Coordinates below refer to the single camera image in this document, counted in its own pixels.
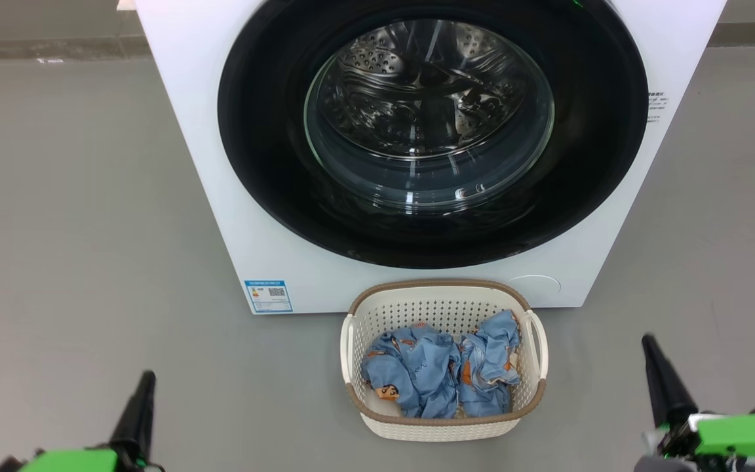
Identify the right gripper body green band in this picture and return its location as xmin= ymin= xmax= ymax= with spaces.
xmin=658 ymin=406 xmax=755 ymax=466

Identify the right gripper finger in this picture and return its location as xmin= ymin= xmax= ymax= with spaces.
xmin=642 ymin=334 xmax=699 ymax=430

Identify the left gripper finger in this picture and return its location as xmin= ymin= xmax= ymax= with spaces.
xmin=110 ymin=370 xmax=157 ymax=467

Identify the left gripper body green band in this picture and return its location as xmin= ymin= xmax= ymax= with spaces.
xmin=0 ymin=448 xmax=162 ymax=472

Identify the blue printed garment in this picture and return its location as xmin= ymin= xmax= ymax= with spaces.
xmin=459 ymin=309 xmax=522 ymax=417
xmin=361 ymin=323 xmax=462 ymax=419

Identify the black round washer door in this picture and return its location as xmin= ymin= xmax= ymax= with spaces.
xmin=217 ymin=0 xmax=649 ymax=269

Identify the white front-load washing machine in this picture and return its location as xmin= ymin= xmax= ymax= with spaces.
xmin=135 ymin=0 xmax=727 ymax=315

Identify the washing machine drum opening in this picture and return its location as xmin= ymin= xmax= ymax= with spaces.
xmin=305 ymin=18 xmax=555 ymax=197

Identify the round white filter cover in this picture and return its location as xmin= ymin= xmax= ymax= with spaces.
xmin=507 ymin=274 xmax=562 ymax=304

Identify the blue energy label sticker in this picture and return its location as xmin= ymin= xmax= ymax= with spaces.
xmin=244 ymin=280 xmax=293 ymax=314

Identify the cream perforated laundry basket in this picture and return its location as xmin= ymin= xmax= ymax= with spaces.
xmin=340 ymin=279 xmax=549 ymax=442

